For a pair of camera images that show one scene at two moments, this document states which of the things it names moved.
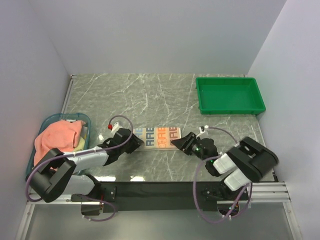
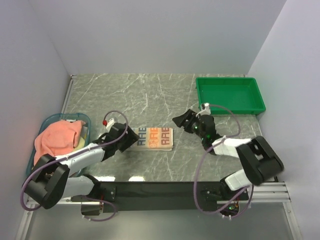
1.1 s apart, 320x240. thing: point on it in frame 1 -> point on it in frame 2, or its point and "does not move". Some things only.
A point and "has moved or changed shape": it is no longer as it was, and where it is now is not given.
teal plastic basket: (69, 116) does not move
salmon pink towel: (63, 135) does not move
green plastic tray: (229, 96) does not move
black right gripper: (185, 142) -> (190, 115)
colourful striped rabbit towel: (157, 138) has moved or changed shape
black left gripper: (136, 142) -> (131, 137)
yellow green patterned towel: (81, 145) does not move
